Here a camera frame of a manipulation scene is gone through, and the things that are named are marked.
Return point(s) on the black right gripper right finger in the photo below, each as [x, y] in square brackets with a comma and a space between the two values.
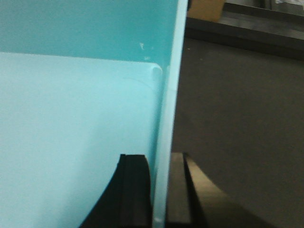
[194, 201]

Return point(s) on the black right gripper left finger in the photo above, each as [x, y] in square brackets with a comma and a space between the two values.
[125, 203]

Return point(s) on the light blue plastic bin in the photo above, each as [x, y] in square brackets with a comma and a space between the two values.
[81, 83]

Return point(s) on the black conveyor belt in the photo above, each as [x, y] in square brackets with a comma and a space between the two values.
[240, 117]

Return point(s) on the cardboard box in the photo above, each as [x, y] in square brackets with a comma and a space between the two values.
[208, 10]

